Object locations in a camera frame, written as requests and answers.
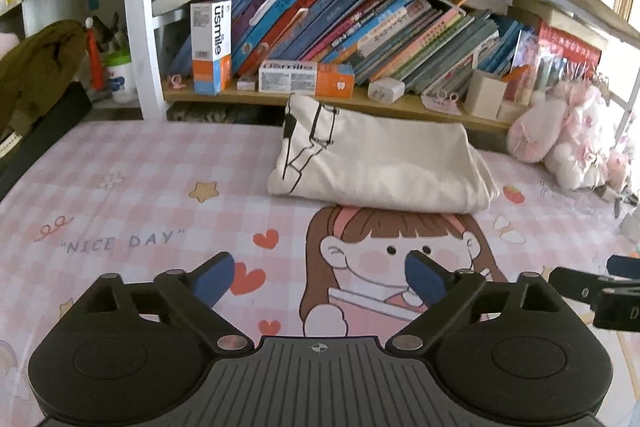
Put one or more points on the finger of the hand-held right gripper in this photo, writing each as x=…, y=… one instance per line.
x=625, y=267
x=575, y=284

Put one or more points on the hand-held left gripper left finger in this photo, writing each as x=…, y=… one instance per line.
x=215, y=279

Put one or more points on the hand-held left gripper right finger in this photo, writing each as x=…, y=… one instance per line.
x=425, y=279

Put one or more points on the white t-shirt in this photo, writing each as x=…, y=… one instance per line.
x=390, y=157

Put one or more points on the pink checkered printed bed sheet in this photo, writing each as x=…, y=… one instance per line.
x=150, y=207

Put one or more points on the white pink plush toy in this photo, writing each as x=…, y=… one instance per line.
x=585, y=132

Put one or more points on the pink scissors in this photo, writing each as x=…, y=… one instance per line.
x=441, y=101

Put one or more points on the small white plastic case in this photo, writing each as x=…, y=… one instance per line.
x=386, y=90

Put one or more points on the beige pen holder box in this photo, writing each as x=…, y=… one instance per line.
x=484, y=94

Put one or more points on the small white eraser box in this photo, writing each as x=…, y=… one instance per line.
x=247, y=83

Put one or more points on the small pink clip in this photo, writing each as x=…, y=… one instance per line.
x=176, y=80

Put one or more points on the flat orange white box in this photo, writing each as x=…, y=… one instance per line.
x=305, y=79

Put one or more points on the white pen cup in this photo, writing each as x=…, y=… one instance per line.
x=121, y=79

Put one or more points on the red printed package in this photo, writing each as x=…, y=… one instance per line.
x=570, y=52

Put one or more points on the black keyboard piano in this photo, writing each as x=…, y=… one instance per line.
x=45, y=127

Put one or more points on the tall orange white box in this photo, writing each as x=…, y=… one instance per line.
x=212, y=47

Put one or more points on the row of colourful books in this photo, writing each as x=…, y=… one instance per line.
x=350, y=22

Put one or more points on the olive brown jacket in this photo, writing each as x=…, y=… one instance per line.
x=35, y=72

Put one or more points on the white shelf post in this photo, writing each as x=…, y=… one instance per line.
x=142, y=32

